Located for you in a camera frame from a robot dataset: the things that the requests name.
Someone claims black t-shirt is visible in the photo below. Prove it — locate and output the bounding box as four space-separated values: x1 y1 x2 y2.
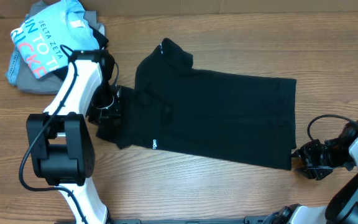
97 39 296 170

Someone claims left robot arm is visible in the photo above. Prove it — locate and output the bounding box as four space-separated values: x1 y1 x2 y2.
19 45 121 224

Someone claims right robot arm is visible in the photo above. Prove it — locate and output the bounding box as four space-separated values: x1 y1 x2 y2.
264 119 358 224

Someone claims black folded garment in pile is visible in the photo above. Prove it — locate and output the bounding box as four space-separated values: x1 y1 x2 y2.
52 27 109 81

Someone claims grey folded garment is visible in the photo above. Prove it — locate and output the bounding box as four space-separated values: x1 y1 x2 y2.
16 1 105 95

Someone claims light blue printed t-shirt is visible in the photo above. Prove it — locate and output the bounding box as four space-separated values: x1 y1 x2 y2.
11 0 100 78

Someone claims blue denim garment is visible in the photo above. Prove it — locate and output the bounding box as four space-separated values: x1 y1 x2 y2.
5 47 22 86

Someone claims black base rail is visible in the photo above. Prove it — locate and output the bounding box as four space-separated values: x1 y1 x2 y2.
112 214 275 224

